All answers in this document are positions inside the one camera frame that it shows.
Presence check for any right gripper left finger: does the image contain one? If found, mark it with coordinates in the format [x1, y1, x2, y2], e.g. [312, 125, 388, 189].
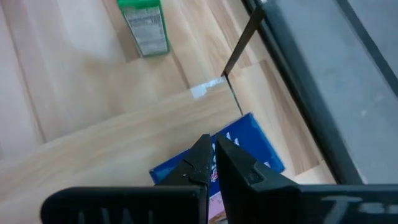
[40, 133, 215, 224]

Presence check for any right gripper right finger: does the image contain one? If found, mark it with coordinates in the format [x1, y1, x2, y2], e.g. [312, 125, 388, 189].
[215, 133, 398, 224]

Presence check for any blue Frosted Flakes cereal box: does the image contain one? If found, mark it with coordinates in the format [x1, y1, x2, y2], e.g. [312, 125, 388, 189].
[149, 112, 286, 223]

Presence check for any green Apple Jacks cereal box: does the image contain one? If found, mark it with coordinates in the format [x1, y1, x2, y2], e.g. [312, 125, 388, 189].
[116, 0, 171, 58]

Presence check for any white tape strip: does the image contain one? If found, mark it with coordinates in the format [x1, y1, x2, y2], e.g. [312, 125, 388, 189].
[189, 76, 226, 100]

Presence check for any black metal table frame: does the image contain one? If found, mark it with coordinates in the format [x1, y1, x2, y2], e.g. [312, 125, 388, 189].
[241, 0, 366, 185]

